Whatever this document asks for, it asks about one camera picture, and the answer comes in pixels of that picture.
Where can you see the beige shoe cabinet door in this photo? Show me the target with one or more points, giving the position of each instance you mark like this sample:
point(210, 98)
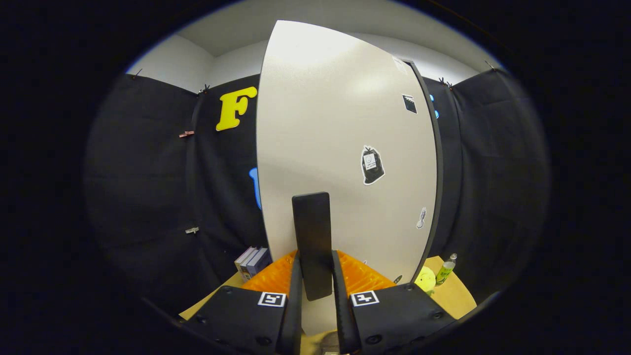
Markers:
point(315, 123)

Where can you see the white spine book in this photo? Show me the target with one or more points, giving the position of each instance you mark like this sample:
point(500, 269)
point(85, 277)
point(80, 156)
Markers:
point(244, 260)

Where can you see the green plastic bottle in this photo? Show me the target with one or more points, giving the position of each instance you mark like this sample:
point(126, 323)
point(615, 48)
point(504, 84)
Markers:
point(446, 271)

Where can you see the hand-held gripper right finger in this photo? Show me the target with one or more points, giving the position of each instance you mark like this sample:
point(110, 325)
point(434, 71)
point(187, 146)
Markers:
point(342, 320)

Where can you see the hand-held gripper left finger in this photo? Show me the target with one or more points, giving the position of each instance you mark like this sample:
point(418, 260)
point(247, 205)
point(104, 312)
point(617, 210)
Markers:
point(293, 320)

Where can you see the grey shoe cabinet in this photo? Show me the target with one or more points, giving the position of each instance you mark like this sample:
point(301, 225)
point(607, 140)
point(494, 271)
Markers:
point(439, 162)

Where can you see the brown fuzzy shoe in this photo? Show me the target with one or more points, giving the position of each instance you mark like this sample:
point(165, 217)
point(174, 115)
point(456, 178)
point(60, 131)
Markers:
point(326, 341)

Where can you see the yellow pineapple plush toy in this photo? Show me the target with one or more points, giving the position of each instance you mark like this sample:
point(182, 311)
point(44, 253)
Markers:
point(425, 280)

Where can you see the black backdrop cloth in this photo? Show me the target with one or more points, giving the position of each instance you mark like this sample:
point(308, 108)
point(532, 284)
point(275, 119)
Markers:
point(143, 197)

